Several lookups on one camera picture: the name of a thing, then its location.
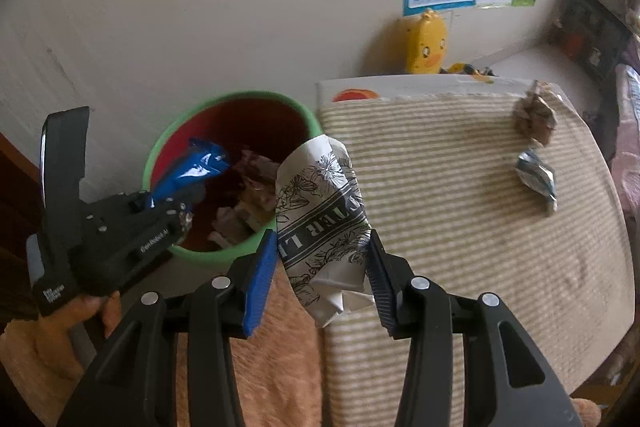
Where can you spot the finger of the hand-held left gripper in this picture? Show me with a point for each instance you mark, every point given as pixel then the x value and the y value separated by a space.
pixel 177 217
pixel 140 203

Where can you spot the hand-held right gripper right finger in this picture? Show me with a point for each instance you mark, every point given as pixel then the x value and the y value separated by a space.
pixel 382 292

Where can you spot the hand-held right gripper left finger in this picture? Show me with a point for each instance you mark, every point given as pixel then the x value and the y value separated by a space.
pixel 260 287

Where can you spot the blue snack wrapper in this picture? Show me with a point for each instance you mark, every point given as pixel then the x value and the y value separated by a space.
pixel 200 167

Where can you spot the white floral paper bag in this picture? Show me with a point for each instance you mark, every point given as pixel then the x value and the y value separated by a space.
pixel 315 207

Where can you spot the green rimmed red bin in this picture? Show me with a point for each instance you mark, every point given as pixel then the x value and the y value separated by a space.
pixel 235 117

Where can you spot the person's left hand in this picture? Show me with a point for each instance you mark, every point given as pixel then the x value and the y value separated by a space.
pixel 107 312

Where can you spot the orange fuzzy cloth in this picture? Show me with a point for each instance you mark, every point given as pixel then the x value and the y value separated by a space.
pixel 280 357

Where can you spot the dark wooden cabinet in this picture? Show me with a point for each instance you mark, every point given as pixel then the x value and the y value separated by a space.
pixel 17 217

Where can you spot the silver snack wrapper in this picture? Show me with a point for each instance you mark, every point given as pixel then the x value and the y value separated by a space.
pixel 536 177

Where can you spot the brownish crumpled paper ball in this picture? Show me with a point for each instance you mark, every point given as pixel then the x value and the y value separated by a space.
pixel 537 114

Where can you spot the small yellow black toy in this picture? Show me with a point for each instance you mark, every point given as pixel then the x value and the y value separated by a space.
pixel 465 69

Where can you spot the yellow duck toy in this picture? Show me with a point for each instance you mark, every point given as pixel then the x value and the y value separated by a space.
pixel 425 42

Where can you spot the plaid bed sheet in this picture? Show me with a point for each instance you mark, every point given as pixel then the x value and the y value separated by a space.
pixel 629 147

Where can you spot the dark shelf desk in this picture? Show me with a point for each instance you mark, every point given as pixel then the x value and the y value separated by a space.
pixel 590 27

